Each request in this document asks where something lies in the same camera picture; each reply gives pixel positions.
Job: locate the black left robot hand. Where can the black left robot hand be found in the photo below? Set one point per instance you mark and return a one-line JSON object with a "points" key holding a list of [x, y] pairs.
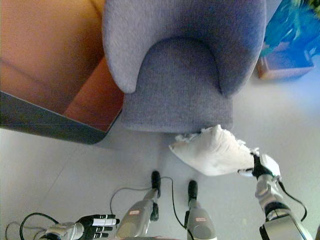
{"points": [[98, 223]]}

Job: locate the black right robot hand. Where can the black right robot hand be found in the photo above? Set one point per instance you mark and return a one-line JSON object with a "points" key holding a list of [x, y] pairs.
{"points": [[265, 165]]}

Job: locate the white cloth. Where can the white cloth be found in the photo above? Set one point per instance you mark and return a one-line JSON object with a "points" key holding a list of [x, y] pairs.
{"points": [[215, 153]]}

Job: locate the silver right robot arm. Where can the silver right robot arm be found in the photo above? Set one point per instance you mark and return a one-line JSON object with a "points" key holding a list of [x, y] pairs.
{"points": [[280, 210]]}

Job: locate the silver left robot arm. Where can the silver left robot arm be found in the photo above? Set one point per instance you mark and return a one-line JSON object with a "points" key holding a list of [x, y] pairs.
{"points": [[63, 230]]}

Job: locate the grey-blue fabric armchair sofa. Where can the grey-blue fabric armchair sofa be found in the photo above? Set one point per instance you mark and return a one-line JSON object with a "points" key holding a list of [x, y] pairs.
{"points": [[180, 75]]}

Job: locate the silver left robot leg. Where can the silver left robot leg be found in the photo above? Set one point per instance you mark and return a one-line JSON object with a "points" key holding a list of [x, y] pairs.
{"points": [[141, 210]]}

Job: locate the silver robot leg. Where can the silver robot leg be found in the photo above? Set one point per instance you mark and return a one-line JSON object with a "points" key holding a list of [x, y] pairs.
{"points": [[198, 215], [141, 210]]}

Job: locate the silver right robot leg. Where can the silver right robot leg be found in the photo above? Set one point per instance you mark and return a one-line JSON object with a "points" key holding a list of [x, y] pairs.
{"points": [[198, 215]]}

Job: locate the orange wooden table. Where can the orange wooden table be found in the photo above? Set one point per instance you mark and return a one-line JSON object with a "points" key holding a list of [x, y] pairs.
{"points": [[55, 62]]}

